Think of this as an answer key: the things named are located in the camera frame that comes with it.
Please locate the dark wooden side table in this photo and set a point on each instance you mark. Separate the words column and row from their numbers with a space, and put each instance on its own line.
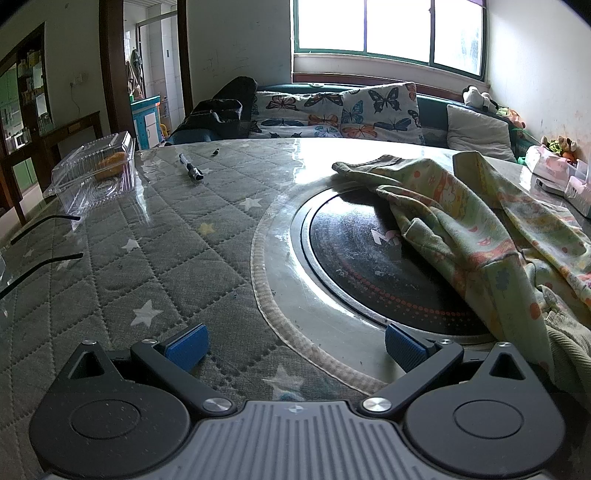
column 74, row 131

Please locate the long butterfly print pillow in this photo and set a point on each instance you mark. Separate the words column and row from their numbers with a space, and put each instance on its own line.
column 295, row 110

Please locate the black and silver marker pen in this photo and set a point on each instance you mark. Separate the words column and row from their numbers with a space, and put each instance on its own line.
column 191, row 168

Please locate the colourful plush toy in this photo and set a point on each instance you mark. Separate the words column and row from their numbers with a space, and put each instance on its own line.
column 512, row 117

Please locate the white pillow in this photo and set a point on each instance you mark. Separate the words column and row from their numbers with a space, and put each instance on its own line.
column 480, row 131

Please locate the white wall socket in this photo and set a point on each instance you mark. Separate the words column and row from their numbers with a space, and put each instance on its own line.
column 78, row 82

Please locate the blue small cabinet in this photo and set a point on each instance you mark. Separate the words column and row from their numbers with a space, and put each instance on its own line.
column 145, row 122

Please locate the round black built-in cooktop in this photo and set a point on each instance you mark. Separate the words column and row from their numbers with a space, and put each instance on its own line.
column 351, row 258

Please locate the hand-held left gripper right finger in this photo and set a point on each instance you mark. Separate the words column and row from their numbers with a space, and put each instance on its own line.
column 406, row 346

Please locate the pink tissue pack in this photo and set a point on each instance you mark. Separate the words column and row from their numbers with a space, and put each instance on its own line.
column 547, row 164

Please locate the small plush toys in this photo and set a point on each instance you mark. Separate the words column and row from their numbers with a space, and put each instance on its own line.
column 561, row 146

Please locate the hanging clothes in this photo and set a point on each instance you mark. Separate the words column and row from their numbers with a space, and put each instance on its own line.
column 135, row 69

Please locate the panda plush toy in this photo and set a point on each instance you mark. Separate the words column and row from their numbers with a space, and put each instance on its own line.
column 475, row 98

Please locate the square butterfly print pillow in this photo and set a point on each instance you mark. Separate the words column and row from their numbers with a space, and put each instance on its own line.
column 378, row 110

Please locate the pale green patterned garment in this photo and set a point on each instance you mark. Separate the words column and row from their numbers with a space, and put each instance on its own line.
column 461, row 217

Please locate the dark wooden shelf cabinet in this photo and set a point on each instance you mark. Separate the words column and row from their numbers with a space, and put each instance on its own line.
column 27, row 92

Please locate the green framed window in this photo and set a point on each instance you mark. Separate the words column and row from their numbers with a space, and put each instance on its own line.
column 392, row 27

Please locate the small white box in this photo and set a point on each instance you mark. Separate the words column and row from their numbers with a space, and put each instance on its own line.
column 549, row 186

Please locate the clear plastic clamshell container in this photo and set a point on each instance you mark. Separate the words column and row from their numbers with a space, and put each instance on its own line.
column 87, row 184

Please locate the yellow bread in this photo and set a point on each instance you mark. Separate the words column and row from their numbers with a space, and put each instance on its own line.
column 111, row 165

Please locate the dark clothing pile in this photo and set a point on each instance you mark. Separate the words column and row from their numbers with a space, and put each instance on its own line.
column 217, row 113

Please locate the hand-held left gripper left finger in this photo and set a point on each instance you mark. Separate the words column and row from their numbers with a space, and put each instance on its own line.
column 187, row 346

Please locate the clear plastic box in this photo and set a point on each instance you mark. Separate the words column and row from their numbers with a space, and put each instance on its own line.
column 579, row 182

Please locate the dark wooden door frame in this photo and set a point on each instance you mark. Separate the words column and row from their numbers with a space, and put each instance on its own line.
column 111, row 60

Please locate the teal sofa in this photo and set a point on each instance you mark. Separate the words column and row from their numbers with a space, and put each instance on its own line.
column 434, row 113

